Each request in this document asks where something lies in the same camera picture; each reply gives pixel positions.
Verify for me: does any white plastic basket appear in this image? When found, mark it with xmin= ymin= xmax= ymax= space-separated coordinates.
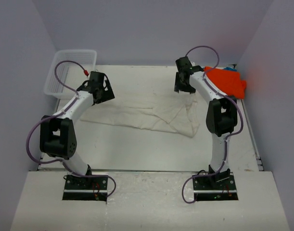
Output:
xmin=43 ymin=50 xmax=97 ymax=100

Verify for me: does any folded blue t shirt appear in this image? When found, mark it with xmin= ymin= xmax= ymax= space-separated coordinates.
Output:
xmin=223 ymin=67 xmax=237 ymax=72

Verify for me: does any folded orange t shirt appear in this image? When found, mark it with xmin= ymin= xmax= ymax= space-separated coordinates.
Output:
xmin=204 ymin=66 xmax=247 ymax=99

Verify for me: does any purple cable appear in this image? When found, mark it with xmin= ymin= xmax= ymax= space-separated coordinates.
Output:
xmin=25 ymin=61 xmax=117 ymax=199
xmin=181 ymin=45 xmax=244 ymax=205

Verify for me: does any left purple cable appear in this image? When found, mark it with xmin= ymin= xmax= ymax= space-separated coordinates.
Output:
xmin=25 ymin=61 xmax=117 ymax=199

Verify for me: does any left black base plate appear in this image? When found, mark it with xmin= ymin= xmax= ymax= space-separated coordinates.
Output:
xmin=62 ymin=175 xmax=108 ymax=202

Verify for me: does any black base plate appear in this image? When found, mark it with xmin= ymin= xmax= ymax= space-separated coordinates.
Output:
xmin=192 ymin=174 xmax=239 ymax=202
xmin=62 ymin=175 xmax=108 ymax=202

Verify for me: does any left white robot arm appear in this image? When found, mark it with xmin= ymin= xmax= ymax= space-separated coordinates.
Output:
xmin=39 ymin=71 xmax=115 ymax=189

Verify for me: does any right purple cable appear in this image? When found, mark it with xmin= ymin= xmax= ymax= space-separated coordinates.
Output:
xmin=181 ymin=45 xmax=244 ymax=205

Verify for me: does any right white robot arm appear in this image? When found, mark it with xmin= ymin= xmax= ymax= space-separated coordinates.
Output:
xmin=174 ymin=57 xmax=237 ymax=189

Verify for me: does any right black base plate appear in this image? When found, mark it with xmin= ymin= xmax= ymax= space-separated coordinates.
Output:
xmin=192 ymin=174 xmax=239 ymax=202

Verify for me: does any white t shirt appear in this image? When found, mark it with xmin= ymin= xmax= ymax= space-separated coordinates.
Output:
xmin=80 ymin=93 xmax=200 ymax=138

